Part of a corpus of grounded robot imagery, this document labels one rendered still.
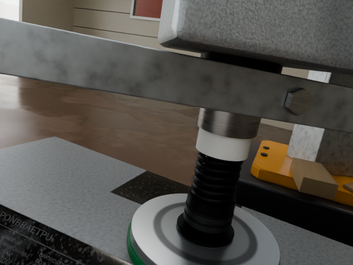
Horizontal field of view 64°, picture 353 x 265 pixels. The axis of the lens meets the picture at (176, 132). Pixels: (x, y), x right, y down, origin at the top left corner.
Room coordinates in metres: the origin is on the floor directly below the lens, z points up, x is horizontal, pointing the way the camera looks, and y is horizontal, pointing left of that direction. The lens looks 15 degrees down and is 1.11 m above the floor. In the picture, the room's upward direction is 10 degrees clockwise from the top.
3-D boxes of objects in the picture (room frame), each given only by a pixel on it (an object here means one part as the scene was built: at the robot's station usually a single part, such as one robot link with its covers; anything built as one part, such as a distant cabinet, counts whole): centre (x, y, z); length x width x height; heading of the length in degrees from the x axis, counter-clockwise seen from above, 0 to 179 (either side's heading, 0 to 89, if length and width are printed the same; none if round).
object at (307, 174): (0.89, -0.47, 0.81); 0.20 x 0.10 x 0.05; 169
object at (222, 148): (0.36, -0.06, 1.02); 0.07 x 0.07 x 0.04
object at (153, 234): (0.36, -0.06, 0.87); 0.21 x 0.21 x 0.01
